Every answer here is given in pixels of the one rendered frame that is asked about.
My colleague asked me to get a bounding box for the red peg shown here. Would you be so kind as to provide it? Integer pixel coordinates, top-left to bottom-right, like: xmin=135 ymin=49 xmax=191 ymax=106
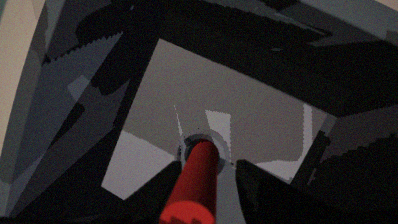
xmin=159 ymin=139 xmax=218 ymax=224

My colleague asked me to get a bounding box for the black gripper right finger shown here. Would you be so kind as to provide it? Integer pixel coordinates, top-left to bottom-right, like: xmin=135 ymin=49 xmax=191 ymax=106
xmin=235 ymin=159 xmax=398 ymax=224

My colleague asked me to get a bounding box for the grey flat plate with hole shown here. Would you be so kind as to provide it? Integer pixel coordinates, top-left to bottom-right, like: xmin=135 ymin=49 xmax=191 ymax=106
xmin=101 ymin=39 xmax=327 ymax=224

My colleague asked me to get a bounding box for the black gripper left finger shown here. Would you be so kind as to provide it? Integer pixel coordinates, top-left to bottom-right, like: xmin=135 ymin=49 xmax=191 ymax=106
xmin=0 ymin=161 xmax=182 ymax=224

